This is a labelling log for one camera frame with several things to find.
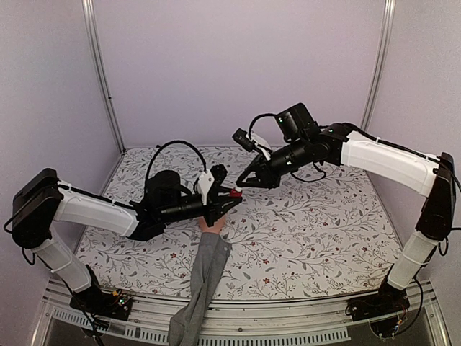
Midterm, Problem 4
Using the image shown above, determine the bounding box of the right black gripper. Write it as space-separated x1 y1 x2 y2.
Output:
235 138 310 190

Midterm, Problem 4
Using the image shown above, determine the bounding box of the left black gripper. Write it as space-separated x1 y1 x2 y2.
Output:
160 187 243 228

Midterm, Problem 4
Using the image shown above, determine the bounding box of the red nail polish bottle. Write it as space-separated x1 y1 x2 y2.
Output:
230 187 242 198

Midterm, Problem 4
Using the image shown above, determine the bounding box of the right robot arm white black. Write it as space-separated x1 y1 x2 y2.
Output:
233 103 460 314

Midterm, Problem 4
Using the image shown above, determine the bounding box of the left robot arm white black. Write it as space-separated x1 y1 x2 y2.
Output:
4 165 243 313

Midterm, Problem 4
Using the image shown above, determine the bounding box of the person's hand on table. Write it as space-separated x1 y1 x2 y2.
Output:
199 216 226 234

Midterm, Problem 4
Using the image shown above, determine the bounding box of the floral patterned table cloth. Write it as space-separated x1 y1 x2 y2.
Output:
76 145 406 301

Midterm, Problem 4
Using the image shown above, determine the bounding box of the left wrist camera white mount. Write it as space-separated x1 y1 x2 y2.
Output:
197 164 228 205

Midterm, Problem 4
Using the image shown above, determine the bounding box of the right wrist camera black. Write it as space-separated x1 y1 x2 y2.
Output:
232 128 272 161

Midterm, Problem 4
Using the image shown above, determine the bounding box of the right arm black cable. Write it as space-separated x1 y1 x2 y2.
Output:
247 112 281 140

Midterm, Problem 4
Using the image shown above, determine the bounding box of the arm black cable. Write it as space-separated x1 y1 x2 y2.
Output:
143 140 208 192
247 112 281 140

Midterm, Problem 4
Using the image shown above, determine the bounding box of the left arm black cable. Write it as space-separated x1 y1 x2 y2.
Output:
143 140 208 192

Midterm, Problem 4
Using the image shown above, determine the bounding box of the front aluminium rail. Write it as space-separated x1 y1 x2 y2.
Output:
31 279 454 345

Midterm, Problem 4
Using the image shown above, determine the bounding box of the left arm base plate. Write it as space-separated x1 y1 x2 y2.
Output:
70 287 133 321

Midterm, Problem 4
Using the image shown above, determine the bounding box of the right aluminium frame post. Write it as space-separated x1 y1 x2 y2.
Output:
360 0 396 130

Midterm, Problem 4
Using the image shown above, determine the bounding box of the aluminium frame post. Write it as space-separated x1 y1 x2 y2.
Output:
360 0 396 130
81 0 126 154

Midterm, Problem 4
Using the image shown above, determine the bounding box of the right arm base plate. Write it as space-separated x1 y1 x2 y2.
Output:
344 288 410 339

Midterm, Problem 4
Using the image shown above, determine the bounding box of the left aluminium frame post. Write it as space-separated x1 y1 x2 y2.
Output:
81 0 126 154

